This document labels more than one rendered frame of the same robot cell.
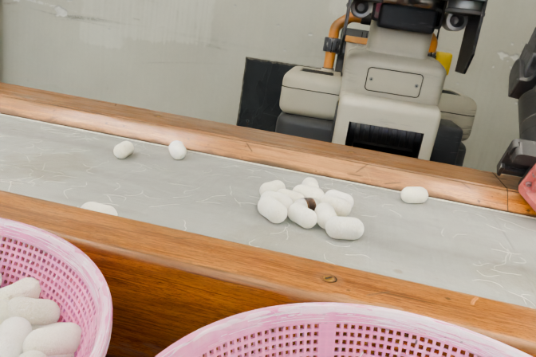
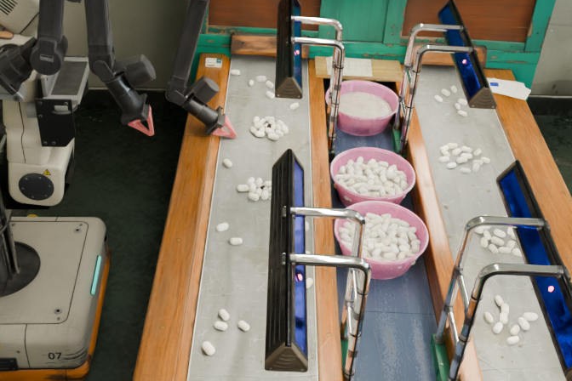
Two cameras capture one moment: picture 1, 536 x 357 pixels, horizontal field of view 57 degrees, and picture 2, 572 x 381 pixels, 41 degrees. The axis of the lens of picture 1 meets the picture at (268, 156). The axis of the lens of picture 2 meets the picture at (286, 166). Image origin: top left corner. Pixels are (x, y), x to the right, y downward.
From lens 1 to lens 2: 229 cm
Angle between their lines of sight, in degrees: 90
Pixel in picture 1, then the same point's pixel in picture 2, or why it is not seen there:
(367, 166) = (208, 171)
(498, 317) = (320, 159)
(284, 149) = (203, 193)
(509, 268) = (274, 154)
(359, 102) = (64, 161)
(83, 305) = not seen: hidden behind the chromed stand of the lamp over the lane
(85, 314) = not seen: hidden behind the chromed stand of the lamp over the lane
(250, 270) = (326, 191)
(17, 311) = (351, 225)
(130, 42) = not seen: outside the picture
